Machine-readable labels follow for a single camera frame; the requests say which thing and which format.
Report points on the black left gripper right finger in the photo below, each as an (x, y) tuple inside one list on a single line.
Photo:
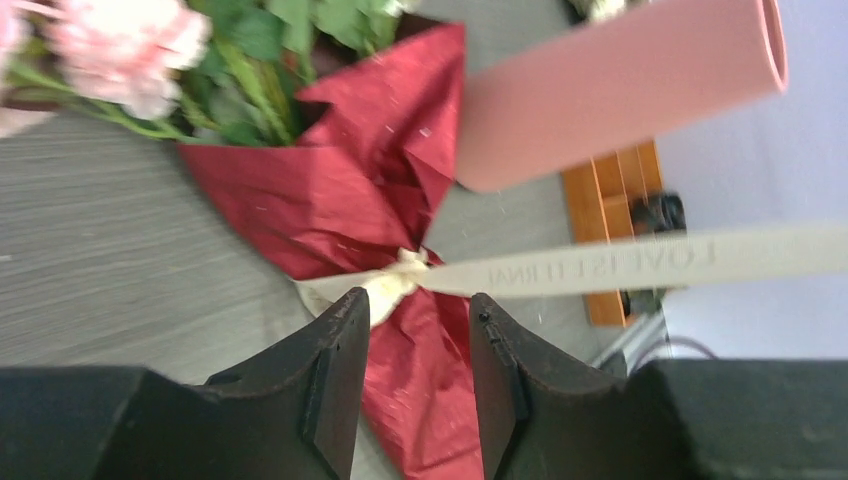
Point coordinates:
[(544, 414)]

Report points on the pink artificial flower bouquet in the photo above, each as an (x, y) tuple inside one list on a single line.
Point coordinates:
[(223, 72)]

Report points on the pink cylindrical vase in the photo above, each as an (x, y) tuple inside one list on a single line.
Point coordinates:
[(612, 84)]

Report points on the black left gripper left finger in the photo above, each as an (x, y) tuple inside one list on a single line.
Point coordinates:
[(288, 412)]

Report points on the orange wooden compartment tray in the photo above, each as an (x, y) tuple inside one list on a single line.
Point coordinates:
[(599, 195)]

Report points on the cream printed ribbon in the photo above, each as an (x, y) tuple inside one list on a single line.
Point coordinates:
[(662, 261)]

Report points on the dark red wrapping paper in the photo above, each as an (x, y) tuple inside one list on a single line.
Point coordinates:
[(362, 183)]

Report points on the rolled dark patterned tie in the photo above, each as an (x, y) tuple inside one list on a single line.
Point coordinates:
[(658, 213)]

